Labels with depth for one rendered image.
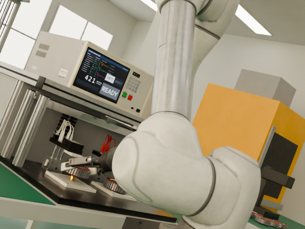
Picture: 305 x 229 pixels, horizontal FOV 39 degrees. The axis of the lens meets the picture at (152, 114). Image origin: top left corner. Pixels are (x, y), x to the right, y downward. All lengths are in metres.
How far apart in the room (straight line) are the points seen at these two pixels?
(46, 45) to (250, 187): 1.24
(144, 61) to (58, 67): 4.23
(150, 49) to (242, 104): 1.51
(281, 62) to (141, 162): 6.82
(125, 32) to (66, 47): 8.22
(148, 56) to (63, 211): 4.76
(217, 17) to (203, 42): 0.09
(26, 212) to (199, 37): 0.75
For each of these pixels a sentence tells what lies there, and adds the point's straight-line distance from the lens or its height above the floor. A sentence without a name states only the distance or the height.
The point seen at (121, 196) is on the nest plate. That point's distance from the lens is 1.83.
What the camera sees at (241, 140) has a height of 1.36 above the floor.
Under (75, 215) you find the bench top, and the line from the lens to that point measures 1.46.
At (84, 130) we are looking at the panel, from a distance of 2.01.
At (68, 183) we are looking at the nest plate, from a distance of 1.65.
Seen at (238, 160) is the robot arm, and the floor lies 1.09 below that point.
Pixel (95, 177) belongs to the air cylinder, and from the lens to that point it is 1.96.
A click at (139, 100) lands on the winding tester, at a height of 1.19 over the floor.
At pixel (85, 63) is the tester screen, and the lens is 1.78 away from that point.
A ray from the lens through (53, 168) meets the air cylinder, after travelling 1.82.
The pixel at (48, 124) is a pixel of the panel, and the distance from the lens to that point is 1.90.
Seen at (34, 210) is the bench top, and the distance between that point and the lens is 1.36.
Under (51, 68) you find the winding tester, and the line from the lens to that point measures 1.91.
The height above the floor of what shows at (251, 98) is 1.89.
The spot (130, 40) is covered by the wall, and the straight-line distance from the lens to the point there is 10.16.
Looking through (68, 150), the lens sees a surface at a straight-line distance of 1.73.
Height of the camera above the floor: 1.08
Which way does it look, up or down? 2 degrees up
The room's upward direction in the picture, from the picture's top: 22 degrees clockwise
